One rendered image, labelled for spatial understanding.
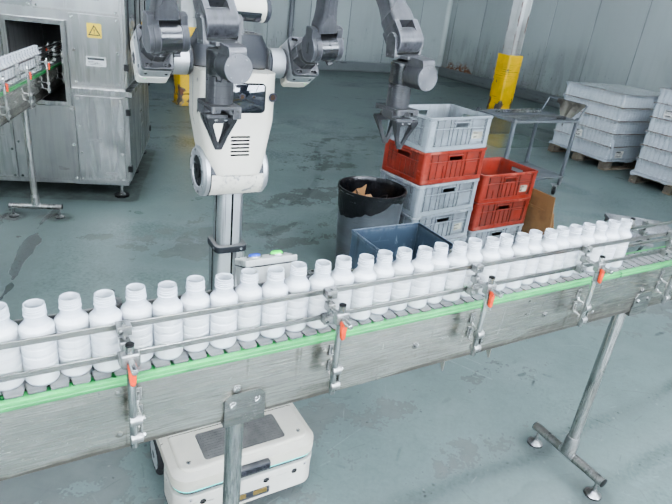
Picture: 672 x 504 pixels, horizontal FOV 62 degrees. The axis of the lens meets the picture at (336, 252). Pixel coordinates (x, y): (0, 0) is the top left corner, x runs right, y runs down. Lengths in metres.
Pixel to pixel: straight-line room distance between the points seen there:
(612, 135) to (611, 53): 5.10
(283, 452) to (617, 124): 6.97
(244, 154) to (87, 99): 3.14
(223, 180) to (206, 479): 0.99
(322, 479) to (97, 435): 1.27
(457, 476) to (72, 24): 3.92
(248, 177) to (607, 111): 7.04
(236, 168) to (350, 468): 1.31
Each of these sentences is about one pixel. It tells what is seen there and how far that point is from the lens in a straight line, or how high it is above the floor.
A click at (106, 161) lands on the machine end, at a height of 0.32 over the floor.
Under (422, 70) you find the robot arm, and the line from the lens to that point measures 1.34.
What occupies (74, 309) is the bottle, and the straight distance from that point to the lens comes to 1.14.
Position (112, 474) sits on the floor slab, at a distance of 2.42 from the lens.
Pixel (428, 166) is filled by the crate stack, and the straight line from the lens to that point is 3.70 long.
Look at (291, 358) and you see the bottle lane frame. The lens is 1.32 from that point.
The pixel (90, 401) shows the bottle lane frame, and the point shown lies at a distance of 1.22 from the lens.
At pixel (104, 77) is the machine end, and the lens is 4.75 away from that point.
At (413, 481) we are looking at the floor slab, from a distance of 2.44.
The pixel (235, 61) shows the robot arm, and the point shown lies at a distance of 1.12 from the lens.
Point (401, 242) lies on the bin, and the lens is 2.22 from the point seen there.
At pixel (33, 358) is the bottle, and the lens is 1.17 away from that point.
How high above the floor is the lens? 1.72
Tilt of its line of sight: 24 degrees down
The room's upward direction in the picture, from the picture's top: 7 degrees clockwise
